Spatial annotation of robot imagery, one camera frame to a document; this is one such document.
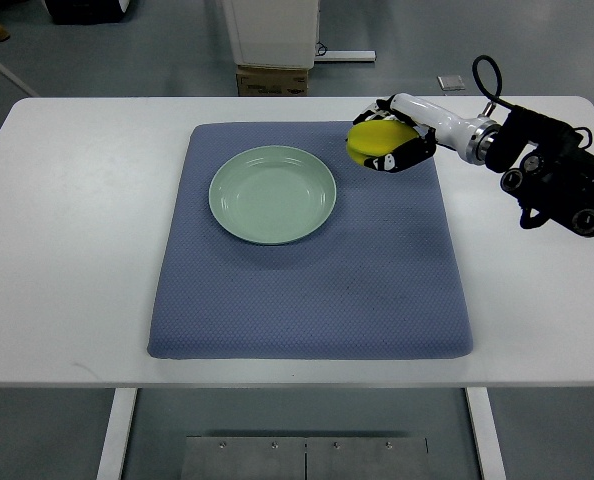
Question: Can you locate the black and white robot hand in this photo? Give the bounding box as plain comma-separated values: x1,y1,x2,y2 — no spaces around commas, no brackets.
352,93,498,173

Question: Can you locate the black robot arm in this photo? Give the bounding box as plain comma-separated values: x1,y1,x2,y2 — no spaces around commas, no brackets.
472,55,594,238

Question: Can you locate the small grey floor plate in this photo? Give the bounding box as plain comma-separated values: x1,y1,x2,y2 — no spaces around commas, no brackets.
437,75,466,92

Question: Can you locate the pale green plate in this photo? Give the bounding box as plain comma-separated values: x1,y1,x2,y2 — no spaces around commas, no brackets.
208,145,337,245

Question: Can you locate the blue quilted mat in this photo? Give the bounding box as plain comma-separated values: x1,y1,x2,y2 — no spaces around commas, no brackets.
148,122,473,360

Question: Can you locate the white cabinet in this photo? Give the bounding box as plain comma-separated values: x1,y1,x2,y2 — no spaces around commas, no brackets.
221,0,320,70

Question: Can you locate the cardboard box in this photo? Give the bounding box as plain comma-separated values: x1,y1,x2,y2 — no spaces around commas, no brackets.
236,66,308,97

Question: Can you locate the white table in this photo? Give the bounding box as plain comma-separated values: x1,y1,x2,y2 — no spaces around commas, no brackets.
0,97,594,479

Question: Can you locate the black object top left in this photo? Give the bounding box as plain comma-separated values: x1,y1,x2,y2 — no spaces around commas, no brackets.
43,0,132,25

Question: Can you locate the white floor rail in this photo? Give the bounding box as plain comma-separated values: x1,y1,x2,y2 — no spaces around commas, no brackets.
315,50,376,63

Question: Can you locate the metal base plate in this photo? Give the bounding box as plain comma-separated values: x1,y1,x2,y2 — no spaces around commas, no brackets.
181,436,431,480

